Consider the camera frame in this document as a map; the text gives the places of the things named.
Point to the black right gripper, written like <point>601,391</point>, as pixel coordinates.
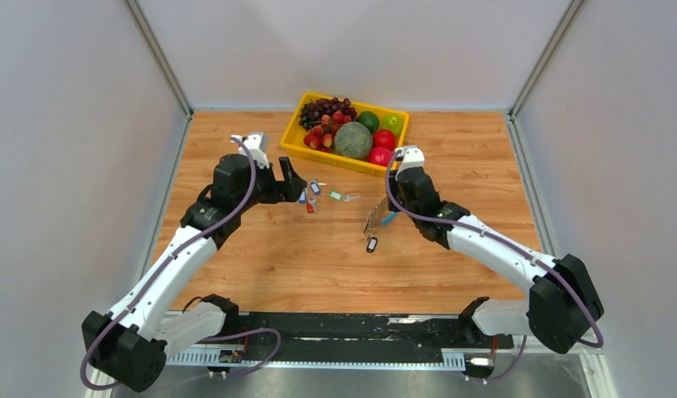
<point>393,187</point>

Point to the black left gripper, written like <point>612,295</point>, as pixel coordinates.
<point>288,190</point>

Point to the key with black tag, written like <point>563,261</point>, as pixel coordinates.
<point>371,244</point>

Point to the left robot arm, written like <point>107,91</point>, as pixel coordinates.
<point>134,339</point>

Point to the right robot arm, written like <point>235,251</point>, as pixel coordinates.
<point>563,305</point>

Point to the key with green tag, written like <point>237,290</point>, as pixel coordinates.
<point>342,197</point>

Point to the red apple front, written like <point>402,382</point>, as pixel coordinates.
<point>380,156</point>

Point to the red apple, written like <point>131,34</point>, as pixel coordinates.
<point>384,138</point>
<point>380,156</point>

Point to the red apple rear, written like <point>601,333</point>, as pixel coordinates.
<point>384,138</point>

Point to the red cherry cluster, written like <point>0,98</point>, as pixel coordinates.
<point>321,134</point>

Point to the green netted melon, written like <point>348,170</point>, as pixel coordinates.
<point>353,140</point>

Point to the dark purple grape bunch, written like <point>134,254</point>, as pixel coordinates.
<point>322,110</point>

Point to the dark green lime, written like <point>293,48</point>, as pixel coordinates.
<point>370,120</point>

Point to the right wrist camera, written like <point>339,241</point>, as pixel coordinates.
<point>410,156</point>

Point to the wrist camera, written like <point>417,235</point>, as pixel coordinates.
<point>254,145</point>
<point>410,156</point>

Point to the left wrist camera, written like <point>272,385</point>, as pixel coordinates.
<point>254,145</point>

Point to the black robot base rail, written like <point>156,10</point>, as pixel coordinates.
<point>349,340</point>

